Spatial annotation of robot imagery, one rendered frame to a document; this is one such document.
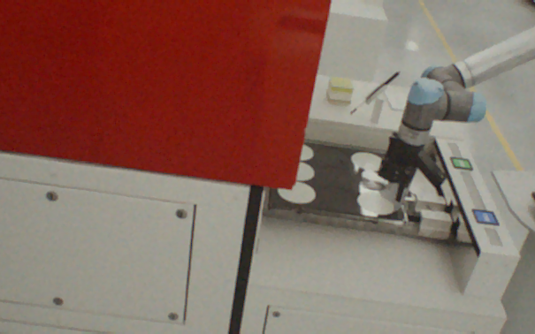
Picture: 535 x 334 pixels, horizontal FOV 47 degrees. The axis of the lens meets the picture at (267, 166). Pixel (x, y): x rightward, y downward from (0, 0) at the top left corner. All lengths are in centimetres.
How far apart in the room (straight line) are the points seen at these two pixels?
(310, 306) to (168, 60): 76
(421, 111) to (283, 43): 63
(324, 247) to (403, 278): 21
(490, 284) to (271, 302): 53
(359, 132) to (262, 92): 98
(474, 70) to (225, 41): 87
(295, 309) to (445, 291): 37
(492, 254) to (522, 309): 75
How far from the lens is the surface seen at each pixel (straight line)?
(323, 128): 189
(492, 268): 155
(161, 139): 101
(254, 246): 111
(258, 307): 149
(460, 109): 152
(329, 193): 166
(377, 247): 164
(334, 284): 149
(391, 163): 156
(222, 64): 94
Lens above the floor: 180
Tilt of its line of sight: 32 degrees down
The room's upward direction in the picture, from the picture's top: 9 degrees clockwise
